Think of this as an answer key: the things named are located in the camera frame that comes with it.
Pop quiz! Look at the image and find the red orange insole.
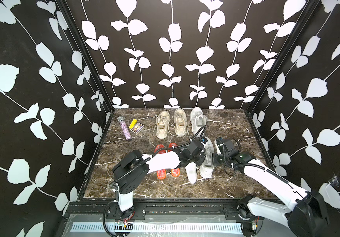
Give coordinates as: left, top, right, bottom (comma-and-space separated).
154, 144, 167, 180

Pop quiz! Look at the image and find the white insole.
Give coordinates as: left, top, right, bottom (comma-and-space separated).
185, 163, 197, 184

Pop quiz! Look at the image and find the yellow small block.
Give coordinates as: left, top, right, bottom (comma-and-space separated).
129, 119, 138, 129

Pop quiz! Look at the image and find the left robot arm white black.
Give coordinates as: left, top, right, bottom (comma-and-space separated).
109, 125, 207, 212

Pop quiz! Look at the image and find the beige lace sneaker one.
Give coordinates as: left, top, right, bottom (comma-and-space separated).
174, 108, 188, 136
156, 110, 170, 139

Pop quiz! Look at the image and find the white sneaker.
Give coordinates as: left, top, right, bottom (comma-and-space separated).
190, 107, 206, 135
200, 137, 214, 179

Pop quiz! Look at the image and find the purple card box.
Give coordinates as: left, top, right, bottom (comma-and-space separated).
130, 122, 144, 134

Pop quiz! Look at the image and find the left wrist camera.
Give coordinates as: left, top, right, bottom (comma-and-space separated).
200, 137, 208, 146

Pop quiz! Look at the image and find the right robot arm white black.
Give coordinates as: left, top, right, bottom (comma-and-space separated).
212, 137, 330, 237

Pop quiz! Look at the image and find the purple glitter bottle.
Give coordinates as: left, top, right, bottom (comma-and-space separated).
118, 116, 132, 141

